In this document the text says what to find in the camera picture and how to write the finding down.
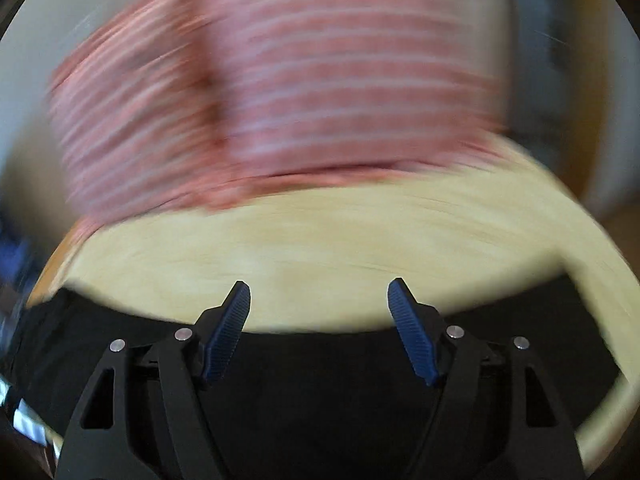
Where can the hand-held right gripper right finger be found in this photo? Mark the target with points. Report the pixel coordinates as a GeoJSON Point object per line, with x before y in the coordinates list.
{"type": "Point", "coordinates": [414, 332]}

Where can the black cloth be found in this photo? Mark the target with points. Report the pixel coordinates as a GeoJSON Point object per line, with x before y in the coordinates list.
{"type": "Point", "coordinates": [320, 410]}

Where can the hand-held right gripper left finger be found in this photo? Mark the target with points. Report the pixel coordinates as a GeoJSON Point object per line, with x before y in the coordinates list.
{"type": "Point", "coordinates": [227, 330]}

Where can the pink striped pants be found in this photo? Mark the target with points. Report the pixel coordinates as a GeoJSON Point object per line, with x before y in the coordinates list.
{"type": "Point", "coordinates": [280, 95]}

